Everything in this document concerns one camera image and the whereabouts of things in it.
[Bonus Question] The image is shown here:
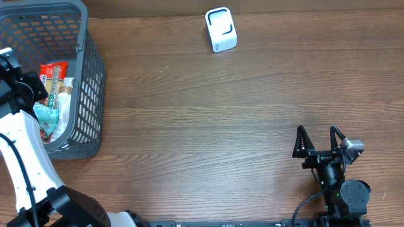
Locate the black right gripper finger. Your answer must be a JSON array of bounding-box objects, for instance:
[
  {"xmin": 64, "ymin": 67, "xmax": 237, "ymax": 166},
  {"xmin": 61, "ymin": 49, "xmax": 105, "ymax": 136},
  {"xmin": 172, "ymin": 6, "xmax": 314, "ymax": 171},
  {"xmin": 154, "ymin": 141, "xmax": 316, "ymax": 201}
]
[
  {"xmin": 292, "ymin": 125, "xmax": 315, "ymax": 158},
  {"xmin": 330, "ymin": 125, "xmax": 346, "ymax": 151}
]

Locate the red spaghetti pasta packet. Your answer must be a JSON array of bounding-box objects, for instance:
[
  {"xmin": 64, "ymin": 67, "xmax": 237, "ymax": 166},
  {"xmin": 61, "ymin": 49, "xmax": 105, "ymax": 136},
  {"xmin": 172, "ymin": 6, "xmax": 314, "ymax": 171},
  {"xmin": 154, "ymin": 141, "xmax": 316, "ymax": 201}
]
[{"xmin": 39, "ymin": 61, "xmax": 68, "ymax": 109}]

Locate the teal snack packet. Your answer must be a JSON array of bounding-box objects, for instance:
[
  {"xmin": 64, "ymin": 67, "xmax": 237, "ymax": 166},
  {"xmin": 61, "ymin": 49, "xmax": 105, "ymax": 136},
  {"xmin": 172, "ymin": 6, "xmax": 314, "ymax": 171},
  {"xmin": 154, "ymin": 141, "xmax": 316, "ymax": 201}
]
[{"xmin": 33, "ymin": 102, "xmax": 59, "ymax": 136}]

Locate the white tube gold cap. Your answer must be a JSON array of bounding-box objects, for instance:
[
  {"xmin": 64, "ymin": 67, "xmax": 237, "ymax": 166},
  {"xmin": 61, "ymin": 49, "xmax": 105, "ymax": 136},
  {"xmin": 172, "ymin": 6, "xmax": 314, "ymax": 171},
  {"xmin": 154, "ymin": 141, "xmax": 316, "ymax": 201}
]
[{"xmin": 50, "ymin": 78, "xmax": 74, "ymax": 143}]

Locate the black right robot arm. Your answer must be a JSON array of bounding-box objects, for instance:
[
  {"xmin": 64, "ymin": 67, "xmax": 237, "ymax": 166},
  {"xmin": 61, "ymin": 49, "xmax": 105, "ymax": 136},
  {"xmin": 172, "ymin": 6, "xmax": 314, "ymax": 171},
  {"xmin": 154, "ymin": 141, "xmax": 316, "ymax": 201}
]
[{"xmin": 291, "ymin": 125, "xmax": 371, "ymax": 226}]

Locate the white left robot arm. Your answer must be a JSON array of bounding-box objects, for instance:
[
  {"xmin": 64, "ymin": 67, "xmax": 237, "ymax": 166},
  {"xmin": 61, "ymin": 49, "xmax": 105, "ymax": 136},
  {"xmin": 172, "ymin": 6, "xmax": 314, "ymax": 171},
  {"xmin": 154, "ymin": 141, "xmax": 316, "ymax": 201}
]
[{"xmin": 1, "ymin": 47, "xmax": 147, "ymax": 227}]

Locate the white barcode scanner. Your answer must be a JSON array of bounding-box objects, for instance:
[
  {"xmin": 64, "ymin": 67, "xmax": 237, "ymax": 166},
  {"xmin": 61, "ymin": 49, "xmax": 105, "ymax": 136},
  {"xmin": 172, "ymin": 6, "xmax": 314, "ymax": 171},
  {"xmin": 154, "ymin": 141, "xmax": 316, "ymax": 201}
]
[{"xmin": 205, "ymin": 7, "xmax": 237, "ymax": 53}]

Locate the grey plastic mesh basket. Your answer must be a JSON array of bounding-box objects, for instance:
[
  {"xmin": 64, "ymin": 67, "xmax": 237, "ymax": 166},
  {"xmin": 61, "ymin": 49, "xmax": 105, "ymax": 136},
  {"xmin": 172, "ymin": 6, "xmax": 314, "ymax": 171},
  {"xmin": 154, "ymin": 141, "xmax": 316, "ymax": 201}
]
[{"xmin": 1, "ymin": 0, "xmax": 106, "ymax": 160}]

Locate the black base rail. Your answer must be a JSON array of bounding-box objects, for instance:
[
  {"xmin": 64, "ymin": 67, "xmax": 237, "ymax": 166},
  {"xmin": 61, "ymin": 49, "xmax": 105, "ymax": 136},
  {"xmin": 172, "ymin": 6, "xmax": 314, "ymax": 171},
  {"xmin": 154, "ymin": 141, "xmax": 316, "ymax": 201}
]
[{"xmin": 126, "ymin": 210, "xmax": 372, "ymax": 227}]

